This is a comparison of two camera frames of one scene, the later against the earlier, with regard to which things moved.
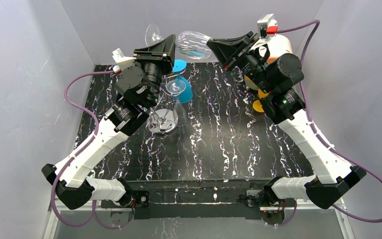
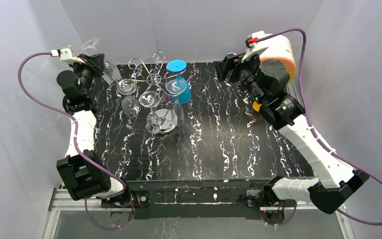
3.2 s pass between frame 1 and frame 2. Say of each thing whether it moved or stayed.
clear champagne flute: stayed
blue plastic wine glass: stayed
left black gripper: moved
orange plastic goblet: stayed
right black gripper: moved
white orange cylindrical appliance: stayed
